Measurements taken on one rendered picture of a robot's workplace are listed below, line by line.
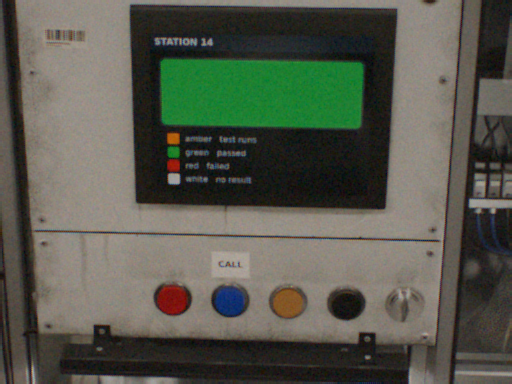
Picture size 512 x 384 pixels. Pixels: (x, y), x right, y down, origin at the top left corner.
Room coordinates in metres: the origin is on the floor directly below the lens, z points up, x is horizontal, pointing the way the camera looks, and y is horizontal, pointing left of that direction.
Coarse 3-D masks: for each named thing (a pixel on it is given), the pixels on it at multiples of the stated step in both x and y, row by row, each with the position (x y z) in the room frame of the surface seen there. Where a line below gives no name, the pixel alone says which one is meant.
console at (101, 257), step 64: (64, 0) 1.22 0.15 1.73; (128, 0) 1.22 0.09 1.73; (192, 0) 1.22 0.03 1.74; (256, 0) 1.21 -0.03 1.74; (320, 0) 1.21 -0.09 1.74; (384, 0) 1.20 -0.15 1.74; (448, 0) 1.20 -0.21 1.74; (64, 64) 1.22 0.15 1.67; (128, 64) 1.22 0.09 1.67; (384, 64) 1.19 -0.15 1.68; (448, 64) 1.20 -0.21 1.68; (64, 128) 1.22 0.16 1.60; (128, 128) 1.22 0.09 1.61; (384, 128) 1.19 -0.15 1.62; (448, 128) 1.20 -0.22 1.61; (64, 192) 1.22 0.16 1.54; (128, 192) 1.22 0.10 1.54; (192, 192) 1.20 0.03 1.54; (384, 192) 1.19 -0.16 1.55; (64, 256) 1.22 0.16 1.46; (128, 256) 1.22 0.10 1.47; (192, 256) 1.22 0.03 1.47; (256, 256) 1.21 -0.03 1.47; (320, 256) 1.21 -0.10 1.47; (384, 256) 1.20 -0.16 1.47; (64, 320) 1.22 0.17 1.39; (128, 320) 1.22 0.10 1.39; (192, 320) 1.22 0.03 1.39; (256, 320) 1.21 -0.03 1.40; (320, 320) 1.21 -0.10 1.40; (384, 320) 1.20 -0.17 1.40
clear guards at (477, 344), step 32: (480, 32) 1.21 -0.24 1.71; (480, 64) 1.21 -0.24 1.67; (480, 96) 1.21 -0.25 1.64; (480, 128) 1.21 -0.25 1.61; (480, 160) 1.21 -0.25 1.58; (480, 192) 1.21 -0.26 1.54; (480, 224) 1.21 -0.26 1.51; (480, 256) 1.21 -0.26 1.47; (480, 288) 1.21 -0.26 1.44; (480, 320) 1.21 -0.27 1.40; (32, 352) 1.24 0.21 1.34; (384, 352) 1.21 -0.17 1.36; (480, 352) 1.21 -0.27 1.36
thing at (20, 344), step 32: (0, 0) 1.24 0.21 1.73; (0, 32) 1.24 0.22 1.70; (0, 64) 1.24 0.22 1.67; (0, 96) 1.24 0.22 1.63; (0, 128) 1.24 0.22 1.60; (0, 160) 1.24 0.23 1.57; (0, 192) 1.24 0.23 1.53; (0, 224) 1.24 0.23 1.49; (0, 256) 1.24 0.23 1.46; (0, 288) 1.25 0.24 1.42; (0, 320) 1.24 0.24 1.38; (32, 320) 1.27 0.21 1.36; (0, 352) 1.24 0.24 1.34
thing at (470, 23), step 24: (480, 0) 1.21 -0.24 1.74; (456, 96) 1.21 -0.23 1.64; (456, 120) 1.21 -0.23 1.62; (456, 144) 1.21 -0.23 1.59; (456, 168) 1.21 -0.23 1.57; (456, 192) 1.21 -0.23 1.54; (456, 216) 1.21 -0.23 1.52; (456, 240) 1.21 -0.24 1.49; (456, 264) 1.21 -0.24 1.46; (456, 288) 1.21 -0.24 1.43
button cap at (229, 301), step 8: (232, 288) 1.21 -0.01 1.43; (216, 296) 1.21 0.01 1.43; (224, 296) 1.20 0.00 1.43; (232, 296) 1.20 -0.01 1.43; (240, 296) 1.20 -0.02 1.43; (216, 304) 1.20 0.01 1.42; (224, 304) 1.20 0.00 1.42; (232, 304) 1.20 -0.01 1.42; (240, 304) 1.20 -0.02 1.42; (224, 312) 1.20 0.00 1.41; (232, 312) 1.20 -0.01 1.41
